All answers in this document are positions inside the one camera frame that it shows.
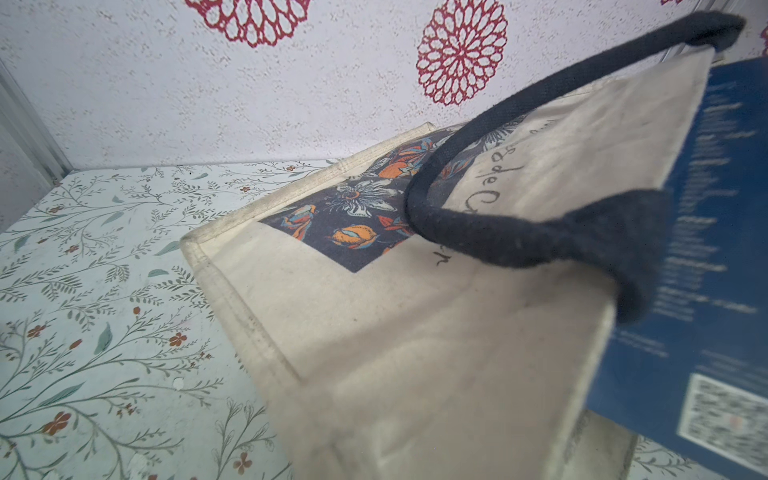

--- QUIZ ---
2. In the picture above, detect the blue book with barcode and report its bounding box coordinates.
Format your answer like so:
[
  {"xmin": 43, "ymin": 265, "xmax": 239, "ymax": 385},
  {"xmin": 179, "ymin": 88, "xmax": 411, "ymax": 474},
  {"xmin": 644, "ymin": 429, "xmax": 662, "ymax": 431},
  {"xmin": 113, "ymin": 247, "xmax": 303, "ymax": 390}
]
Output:
[{"xmin": 587, "ymin": 58, "xmax": 767, "ymax": 479}]

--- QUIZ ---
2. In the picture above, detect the cream canvas tote bag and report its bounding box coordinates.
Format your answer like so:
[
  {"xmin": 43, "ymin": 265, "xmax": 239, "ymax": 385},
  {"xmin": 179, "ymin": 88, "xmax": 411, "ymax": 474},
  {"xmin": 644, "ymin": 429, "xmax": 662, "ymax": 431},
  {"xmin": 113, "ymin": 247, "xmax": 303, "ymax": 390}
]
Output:
[{"xmin": 181, "ymin": 11, "xmax": 745, "ymax": 479}]

